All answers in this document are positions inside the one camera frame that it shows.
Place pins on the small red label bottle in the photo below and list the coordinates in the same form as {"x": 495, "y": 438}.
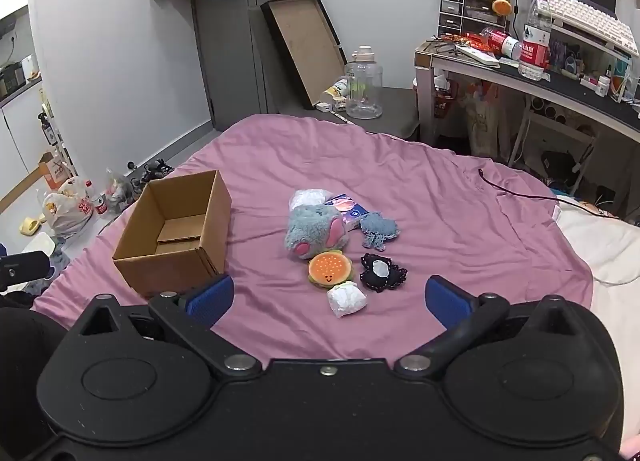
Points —
{"x": 97, "y": 201}

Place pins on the filled plastic bag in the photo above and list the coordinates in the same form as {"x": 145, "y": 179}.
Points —
{"x": 67, "y": 208}

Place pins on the blue-grey plush toy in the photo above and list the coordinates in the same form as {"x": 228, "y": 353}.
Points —
{"x": 379, "y": 228}

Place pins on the brown cardboard box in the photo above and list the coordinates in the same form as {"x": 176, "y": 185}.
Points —
{"x": 165, "y": 261}

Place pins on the pair of grey sneakers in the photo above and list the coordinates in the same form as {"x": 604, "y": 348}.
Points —
{"x": 152, "y": 175}

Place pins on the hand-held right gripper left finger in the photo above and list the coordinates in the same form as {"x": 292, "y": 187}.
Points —
{"x": 210, "y": 300}

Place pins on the burger plush toy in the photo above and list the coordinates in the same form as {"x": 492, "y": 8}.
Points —
{"x": 329, "y": 267}

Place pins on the small orange cardboard box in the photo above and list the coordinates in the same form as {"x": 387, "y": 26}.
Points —
{"x": 52, "y": 171}

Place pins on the small orange toy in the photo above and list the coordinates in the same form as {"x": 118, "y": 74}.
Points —
{"x": 501, "y": 7}

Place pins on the beige hanging bag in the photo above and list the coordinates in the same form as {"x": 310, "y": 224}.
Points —
{"x": 484, "y": 121}

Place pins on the blue tissue packet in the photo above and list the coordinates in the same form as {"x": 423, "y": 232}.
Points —
{"x": 352, "y": 211}

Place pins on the white metal frame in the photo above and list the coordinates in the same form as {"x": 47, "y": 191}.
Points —
{"x": 555, "y": 141}

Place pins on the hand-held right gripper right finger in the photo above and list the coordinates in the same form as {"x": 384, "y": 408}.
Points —
{"x": 446, "y": 301}

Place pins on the grey bedside cabinet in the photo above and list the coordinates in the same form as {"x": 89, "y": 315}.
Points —
{"x": 395, "y": 111}

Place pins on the grey drawer organizer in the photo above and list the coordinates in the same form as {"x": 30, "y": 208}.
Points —
{"x": 465, "y": 13}

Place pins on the white blanket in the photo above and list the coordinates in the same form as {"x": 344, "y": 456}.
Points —
{"x": 605, "y": 261}

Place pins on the white desk dark top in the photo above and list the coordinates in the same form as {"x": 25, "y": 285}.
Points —
{"x": 565, "y": 86}

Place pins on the yellow slipper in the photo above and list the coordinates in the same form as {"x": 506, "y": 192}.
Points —
{"x": 31, "y": 226}

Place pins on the grey door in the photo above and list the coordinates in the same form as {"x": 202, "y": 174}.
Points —
{"x": 230, "y": 41}

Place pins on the white plastic bag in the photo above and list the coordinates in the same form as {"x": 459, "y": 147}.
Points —
{"x": 310, "y": 198}

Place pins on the black framed wooden board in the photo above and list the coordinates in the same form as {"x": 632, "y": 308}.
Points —
{"x": 305, "y": 46}

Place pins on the black fabric patch white centre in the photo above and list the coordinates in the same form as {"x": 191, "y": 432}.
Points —
{"x": 382, "y": 277}

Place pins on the white keyboard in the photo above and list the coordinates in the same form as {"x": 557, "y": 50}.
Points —
{"x": 585, "y": 16}

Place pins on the upright red label water bottle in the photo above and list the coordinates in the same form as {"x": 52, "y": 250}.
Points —
{"x": 535, "y": 36}

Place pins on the eyeglasses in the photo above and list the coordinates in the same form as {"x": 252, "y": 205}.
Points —
{"x": 441, "y": 46}

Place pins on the lying red label bottle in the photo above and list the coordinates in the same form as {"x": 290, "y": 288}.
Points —
{"x": 501, "y": 43}

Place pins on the red bag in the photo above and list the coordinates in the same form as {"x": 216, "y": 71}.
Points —
{"x": 444, "y": 100}

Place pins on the clear plastic water jug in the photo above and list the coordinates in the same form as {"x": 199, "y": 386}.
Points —
{"x": 363, "y": 86}

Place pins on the white yellow lying bottle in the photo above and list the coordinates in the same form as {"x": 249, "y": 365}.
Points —
{"x": 336, "y": 90}

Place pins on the pink bed sheet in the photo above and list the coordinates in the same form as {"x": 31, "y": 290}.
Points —
{"x": 425, "y": 201}

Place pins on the fluffy blue plush toy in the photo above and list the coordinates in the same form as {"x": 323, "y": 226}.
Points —
{"x": 312, "y": 231}

